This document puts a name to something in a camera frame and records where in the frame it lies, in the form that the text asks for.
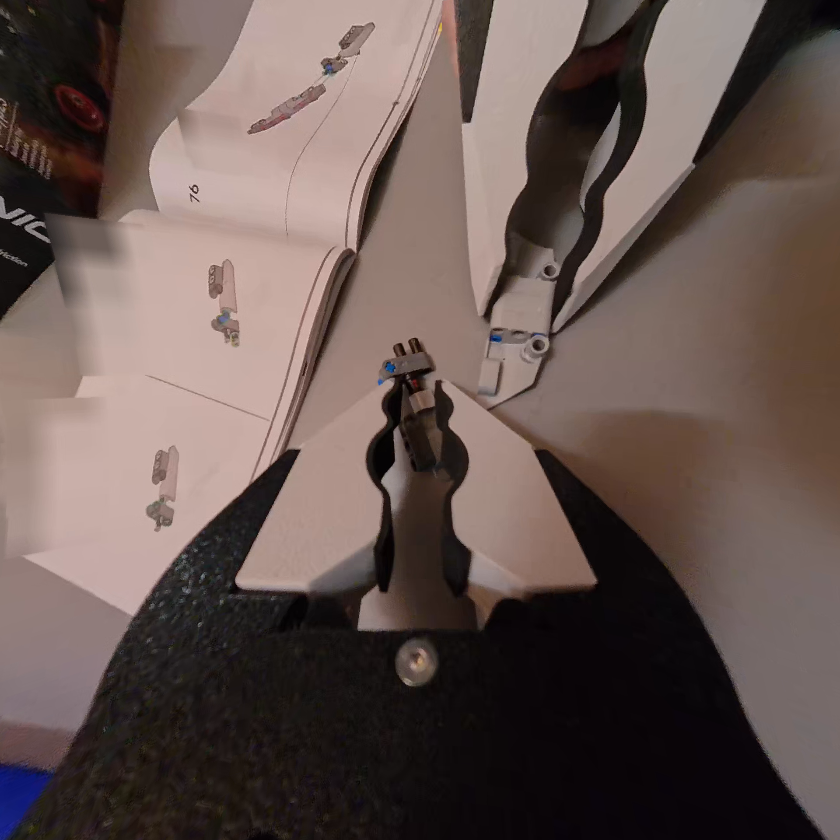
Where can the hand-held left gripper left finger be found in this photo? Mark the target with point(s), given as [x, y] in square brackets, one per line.
[308, 518]

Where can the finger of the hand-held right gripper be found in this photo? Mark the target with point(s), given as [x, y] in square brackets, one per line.
[505, 131]
[682, 98]

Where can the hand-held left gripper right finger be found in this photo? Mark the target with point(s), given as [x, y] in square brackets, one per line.
[518, 518]

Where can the small dark grey brick assembly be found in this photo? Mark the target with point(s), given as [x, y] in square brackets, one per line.
[420, 426]

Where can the light grey brick panel assembly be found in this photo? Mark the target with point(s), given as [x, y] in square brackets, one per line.
[518, 302]

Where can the open instruction booklet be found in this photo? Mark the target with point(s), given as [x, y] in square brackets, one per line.
[262, 164]

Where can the blue storage bin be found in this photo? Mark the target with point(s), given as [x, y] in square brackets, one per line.
[19, 807]

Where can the black toy box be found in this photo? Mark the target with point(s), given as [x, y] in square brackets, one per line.
[52, 98]

